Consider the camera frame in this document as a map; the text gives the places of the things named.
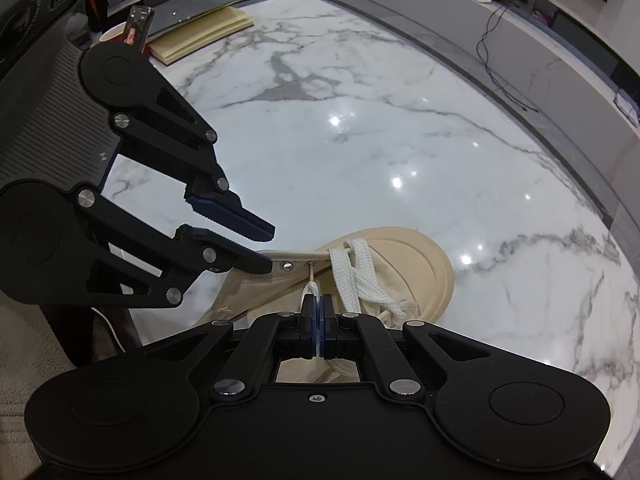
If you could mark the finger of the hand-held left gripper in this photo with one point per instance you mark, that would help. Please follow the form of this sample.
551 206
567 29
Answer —
245 260
235 217

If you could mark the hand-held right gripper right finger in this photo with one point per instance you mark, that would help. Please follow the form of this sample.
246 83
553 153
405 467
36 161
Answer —
327 327

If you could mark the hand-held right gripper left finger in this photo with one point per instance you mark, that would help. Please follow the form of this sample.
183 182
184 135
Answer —
307 325

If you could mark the white shoelace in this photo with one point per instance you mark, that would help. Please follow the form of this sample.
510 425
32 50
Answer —
347 270

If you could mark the beige canvas shoe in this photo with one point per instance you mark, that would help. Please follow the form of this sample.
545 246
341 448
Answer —
410 260

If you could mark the cream cup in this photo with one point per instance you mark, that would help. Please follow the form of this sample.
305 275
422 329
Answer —
110 35

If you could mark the black smartphone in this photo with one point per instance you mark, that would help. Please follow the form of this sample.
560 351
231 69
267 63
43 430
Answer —
136 30

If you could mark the beige foam board stack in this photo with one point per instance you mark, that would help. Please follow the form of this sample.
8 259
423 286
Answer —
210 30

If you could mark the beige sofa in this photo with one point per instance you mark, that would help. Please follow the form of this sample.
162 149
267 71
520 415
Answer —
25 360

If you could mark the white tablet device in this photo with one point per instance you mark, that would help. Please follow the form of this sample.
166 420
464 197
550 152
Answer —
627 105

